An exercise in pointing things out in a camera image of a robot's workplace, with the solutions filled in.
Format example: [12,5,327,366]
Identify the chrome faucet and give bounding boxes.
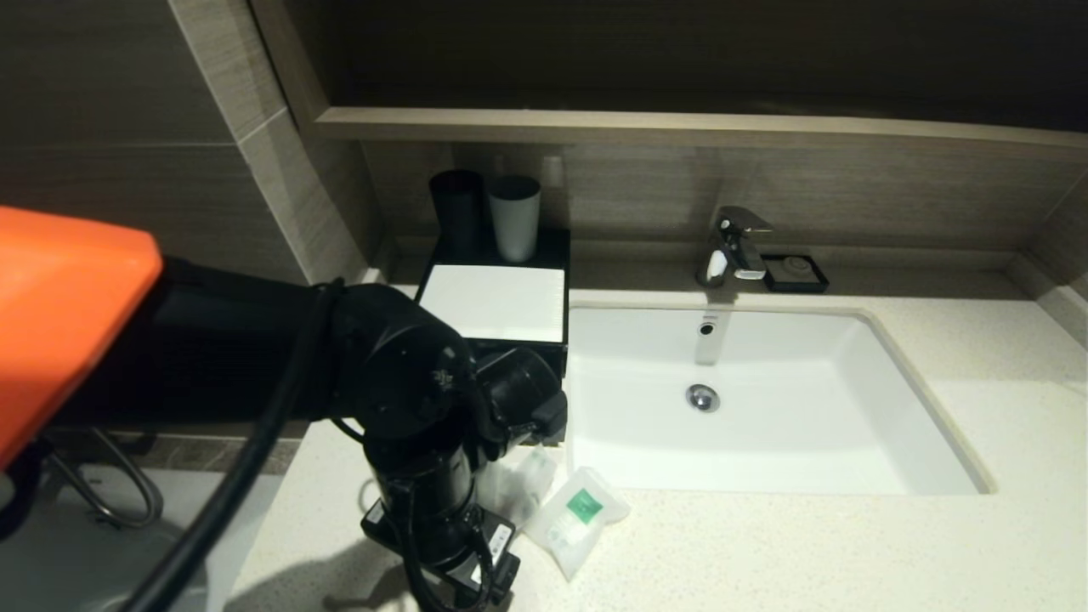
[697,206,774,288]

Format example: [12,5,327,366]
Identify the grey cup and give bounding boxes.
[489,175,542,263]

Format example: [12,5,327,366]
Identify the small translucent packet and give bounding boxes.
[476,449,558,533]

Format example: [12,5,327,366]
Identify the white sink basin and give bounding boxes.
[567,304,994,496]

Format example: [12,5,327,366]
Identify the grey toilet lid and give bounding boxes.
[0,463,210,612]

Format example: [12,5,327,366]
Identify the metal hose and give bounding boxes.
[42,429,165,530]

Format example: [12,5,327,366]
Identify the wooden wall ledge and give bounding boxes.
[316,106,1088,154]

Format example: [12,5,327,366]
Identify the black amenity box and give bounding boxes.
[416,226,572,377]

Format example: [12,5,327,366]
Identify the black cup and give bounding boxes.
[429,170,490,256]

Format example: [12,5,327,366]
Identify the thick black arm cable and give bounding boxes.
[123,279,345,612]

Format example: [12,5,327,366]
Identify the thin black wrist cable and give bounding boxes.
[398,501,498,612]

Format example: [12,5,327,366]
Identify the white ribbed pad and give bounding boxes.
[418,264,567,344]

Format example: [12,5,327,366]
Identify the clear packet green label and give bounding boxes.
[525,466,632,581]

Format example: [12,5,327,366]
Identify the black soap dish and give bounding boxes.
[762,253,830,294]

